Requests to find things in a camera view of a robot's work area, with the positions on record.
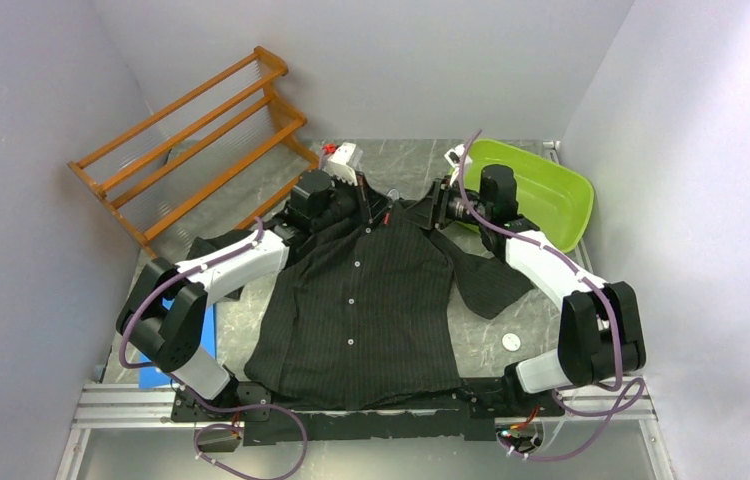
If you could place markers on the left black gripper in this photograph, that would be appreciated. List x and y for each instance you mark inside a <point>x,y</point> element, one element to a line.
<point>362,190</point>

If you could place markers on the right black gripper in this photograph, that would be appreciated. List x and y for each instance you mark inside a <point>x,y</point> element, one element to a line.
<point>433,208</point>

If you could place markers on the black pinstriped shirt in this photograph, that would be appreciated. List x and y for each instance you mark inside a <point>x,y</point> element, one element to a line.
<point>361,320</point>

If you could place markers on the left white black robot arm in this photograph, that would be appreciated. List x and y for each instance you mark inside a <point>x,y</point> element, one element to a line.
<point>164,314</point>

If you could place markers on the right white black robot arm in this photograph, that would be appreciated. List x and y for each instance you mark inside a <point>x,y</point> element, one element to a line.
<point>600,333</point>

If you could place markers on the orange wooden shoe rack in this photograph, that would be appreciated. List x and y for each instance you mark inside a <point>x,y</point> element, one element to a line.
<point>222,154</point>

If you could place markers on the lime green plastic basin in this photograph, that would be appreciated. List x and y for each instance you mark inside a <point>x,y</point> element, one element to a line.
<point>559,200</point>

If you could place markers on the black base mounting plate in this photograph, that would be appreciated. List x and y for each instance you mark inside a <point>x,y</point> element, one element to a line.
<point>473,412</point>

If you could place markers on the blue flat mat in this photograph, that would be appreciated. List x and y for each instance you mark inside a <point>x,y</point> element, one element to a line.
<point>177,351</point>

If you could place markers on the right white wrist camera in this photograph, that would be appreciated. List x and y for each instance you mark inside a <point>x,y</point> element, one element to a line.
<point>452,157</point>

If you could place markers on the aluminium frame rail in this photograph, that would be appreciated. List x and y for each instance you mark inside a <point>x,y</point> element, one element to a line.
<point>124,406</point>

